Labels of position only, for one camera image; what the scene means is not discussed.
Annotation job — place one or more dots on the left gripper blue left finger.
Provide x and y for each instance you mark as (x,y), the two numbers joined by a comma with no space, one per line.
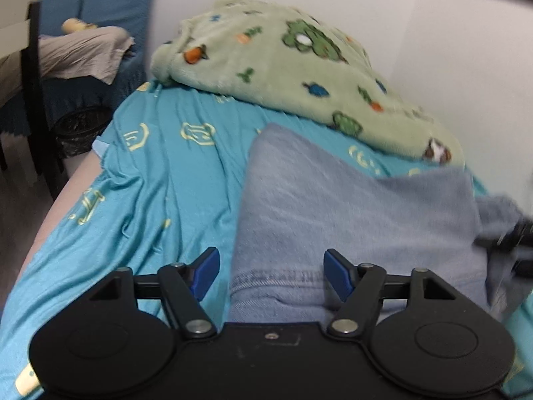
(203,271)

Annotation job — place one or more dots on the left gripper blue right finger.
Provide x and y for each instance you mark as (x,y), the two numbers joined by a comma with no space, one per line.
(340,273)

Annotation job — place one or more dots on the blue denim jeans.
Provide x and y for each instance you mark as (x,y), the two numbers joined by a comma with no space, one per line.
(299,201)

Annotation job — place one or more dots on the black mesh waste bin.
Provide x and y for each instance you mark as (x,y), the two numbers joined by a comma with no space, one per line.
(76,131)

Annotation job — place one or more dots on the green cartoon fleece blanket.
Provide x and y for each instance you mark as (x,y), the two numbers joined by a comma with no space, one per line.
(278,56)

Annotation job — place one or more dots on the beige cloth on chair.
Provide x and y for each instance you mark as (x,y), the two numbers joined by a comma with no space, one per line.
(94,52)

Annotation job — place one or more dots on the cream bottle on chair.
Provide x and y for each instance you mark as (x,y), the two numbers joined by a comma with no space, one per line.
(74,25)

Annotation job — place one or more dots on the blue covered chair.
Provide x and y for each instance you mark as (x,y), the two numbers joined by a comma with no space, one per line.
(132,15)

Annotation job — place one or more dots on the white black desk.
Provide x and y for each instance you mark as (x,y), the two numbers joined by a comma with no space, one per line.
(43,147)

